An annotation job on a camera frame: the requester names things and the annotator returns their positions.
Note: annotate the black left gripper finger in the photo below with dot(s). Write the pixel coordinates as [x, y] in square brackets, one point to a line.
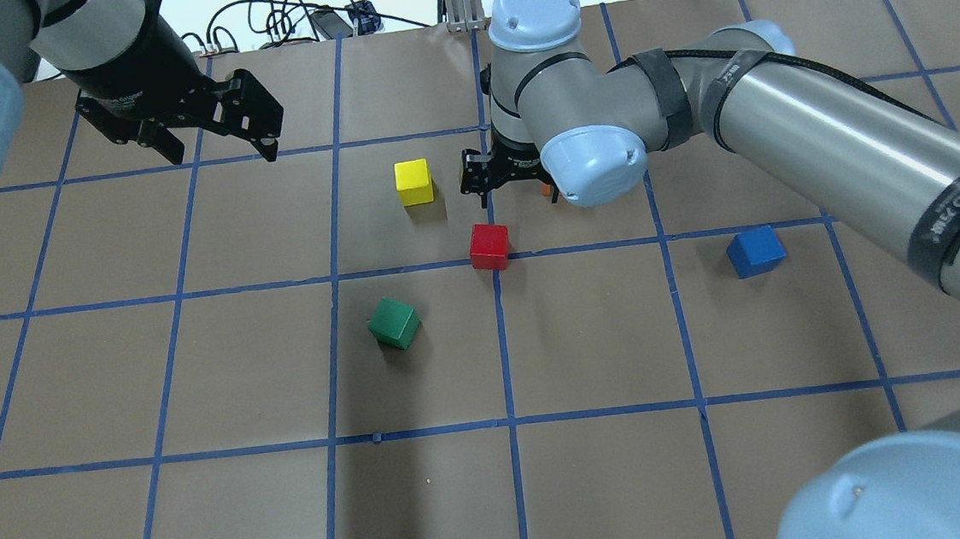
[267, 148]
[166, 144]

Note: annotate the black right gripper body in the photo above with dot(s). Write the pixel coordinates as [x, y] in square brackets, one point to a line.
[512, 157]

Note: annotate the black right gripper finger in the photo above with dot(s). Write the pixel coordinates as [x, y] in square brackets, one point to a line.
[556, 194]

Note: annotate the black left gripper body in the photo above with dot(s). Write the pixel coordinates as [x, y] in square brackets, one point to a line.
[140, 71]

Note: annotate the red wooden block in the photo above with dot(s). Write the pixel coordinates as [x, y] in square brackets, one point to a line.
[490, 245]

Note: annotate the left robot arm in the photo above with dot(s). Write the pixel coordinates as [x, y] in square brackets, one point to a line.
[68, 34]

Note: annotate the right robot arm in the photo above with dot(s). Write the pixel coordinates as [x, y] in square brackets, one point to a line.
[889, 173]

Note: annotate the yellow wooden block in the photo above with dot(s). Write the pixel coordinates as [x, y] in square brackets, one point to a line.
[414, 184]

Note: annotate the green wooden block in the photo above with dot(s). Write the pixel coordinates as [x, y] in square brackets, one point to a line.
[394, 323]

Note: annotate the blue wooden block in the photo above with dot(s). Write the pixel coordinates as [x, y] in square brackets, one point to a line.
[756, 251]

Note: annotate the circuit boards with cables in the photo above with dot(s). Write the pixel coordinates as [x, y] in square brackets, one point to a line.
[216, 27]

